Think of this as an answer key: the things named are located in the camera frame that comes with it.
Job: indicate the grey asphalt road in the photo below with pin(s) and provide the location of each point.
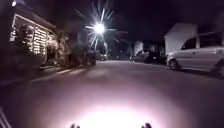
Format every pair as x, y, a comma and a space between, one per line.
113, 86

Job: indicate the dark parked car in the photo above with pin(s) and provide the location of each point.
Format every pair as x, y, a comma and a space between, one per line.
154, 57

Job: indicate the white building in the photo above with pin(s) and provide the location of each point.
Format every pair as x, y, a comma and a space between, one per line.
180, 36

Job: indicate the dark sidewalk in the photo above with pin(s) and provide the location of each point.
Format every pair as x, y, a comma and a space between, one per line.
36, 74

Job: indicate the building with lit front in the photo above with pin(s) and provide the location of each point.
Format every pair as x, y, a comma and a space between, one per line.
31, 36

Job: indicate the white van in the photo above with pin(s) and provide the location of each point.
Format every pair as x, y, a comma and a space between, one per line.
200, 51

